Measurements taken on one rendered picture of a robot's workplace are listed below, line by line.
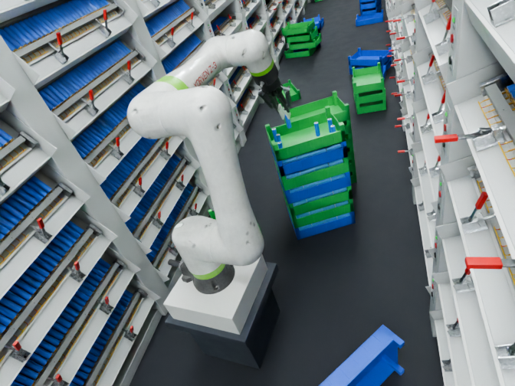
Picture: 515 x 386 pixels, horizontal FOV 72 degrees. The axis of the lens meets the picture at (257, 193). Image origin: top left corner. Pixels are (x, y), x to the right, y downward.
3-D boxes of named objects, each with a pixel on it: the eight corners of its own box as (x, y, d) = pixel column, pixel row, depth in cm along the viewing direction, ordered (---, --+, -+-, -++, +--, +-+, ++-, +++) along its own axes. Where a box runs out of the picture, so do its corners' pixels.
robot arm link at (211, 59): (198, 110, 102) (184, 73, 96) (166, 112, 107) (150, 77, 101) (243, 60, 127) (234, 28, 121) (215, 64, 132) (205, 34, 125)
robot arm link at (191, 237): (224, 284, 112) (204, 243, 101) (183, 278, 118) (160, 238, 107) (239, 253, 121) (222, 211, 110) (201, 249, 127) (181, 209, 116)
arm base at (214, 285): (162, 279, 129) (155, 269, 125) (186, 250, 138) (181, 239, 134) (220, 299, 115) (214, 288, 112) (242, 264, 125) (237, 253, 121)
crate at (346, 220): (297, 240, 178) (294, 228, 173) (288, 214, 194) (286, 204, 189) (355, 223, 177) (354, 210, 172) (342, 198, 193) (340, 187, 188)
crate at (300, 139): (277, 161, 149) (273, 145, 144) (268, 139, 165) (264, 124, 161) (346, 141, 148) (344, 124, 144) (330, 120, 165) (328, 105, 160)
